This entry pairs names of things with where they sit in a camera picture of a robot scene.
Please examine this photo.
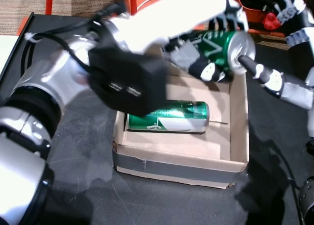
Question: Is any white side table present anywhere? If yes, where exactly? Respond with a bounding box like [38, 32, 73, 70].
[0, 34, 23, 85]

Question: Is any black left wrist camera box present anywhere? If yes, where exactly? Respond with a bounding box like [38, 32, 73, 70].
[87, 45, 170, 117]

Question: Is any black camera cable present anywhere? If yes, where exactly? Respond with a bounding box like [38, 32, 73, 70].
[24, 0, 129, 73]

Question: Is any green white soda can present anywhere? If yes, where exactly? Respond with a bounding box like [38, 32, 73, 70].
[126, 100, 210, 134]
[193, 30, 256, 75]

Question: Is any orange wheeled cart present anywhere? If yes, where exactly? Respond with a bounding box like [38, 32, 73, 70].
[222, 0, 314, 39]

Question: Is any orange metal leg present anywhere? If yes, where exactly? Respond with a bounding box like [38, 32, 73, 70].
[119, 0, 138, 16]
[45, 0, 56, 15]

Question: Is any white floor cable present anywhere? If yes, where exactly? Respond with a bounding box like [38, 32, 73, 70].
[136, 0, 164, 11]

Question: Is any open cardboard box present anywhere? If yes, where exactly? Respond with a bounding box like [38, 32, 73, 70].
[112, 69, 251, 190]

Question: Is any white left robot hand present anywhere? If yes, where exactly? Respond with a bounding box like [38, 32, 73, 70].
[107, 0, 250, 83]

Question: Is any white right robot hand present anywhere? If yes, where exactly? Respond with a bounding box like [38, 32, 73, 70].
[239, 0, 314, 111]

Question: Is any red rounded object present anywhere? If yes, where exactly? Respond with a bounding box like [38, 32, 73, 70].
[263, 12, 282, 31]

